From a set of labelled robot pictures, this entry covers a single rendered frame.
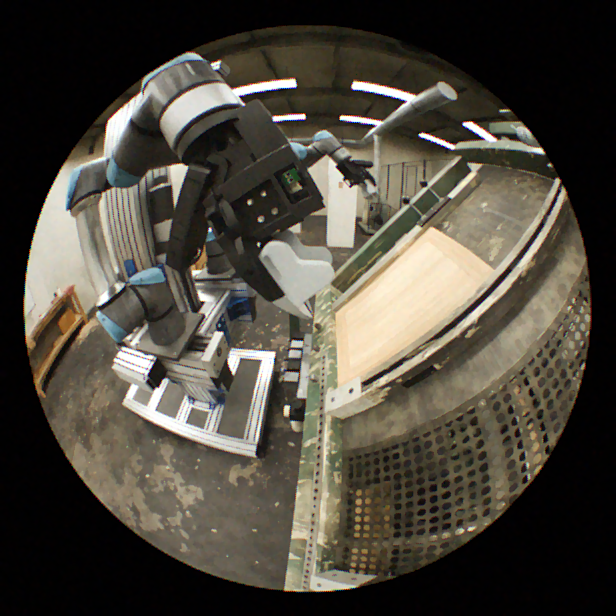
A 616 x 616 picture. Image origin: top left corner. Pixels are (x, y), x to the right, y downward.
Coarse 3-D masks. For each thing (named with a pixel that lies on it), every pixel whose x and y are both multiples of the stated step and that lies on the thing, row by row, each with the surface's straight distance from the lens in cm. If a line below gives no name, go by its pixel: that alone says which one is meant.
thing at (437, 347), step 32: (544, 224) 58; (512, 256) 50; (544, 256) 55; (480, 288) 46; (512, 288) 46; (448, 320) 44; (480, 320) 43; (416, 352) 46; (448, 352) 45; (352, 384) 53; (384, 384) 46
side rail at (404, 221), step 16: (464, 160) 127; (448, 176) 118; (464, 176) 125; (448, 192) 117; (416, 208) 108; (400, 224) 106; (416, 224) 109; (368, 240) 109; (384, 240) 105; (352, 256) 110; (368, 256) 106; (336, 272) 113; (352, 272) 109
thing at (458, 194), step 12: (468, 180) 97; (480, 180) 101; (456, 192) 92; (468, 192) 95; (456, 204) 91; (444, 216) 88; (420, 228) 84; (408, 240) 83; (396, 252) 83; (384, 264) 83; (372, 276) 84; (360, 288) 86; (336, 300) 93; (348, 300) 88
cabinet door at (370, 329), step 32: (416, 256) 76; (448, 256) 66; (384, 288) 76; (416, 288) 65; (448, 288) 58; (352, 320) 78; (384, 320) 65; (416, 320) 57; (352, 352) 68; (384, 352) 58
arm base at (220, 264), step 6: (222, 252) 102; (210, 258) 104; (216, 258) 102; (222, 258) 103; (210, 264) 104; (216, 264) 103; (222, 264) 104; (228, 264) 104; (210, 270) 105; (216, 270) 103; (222, 270) 103; (228, 270) 105
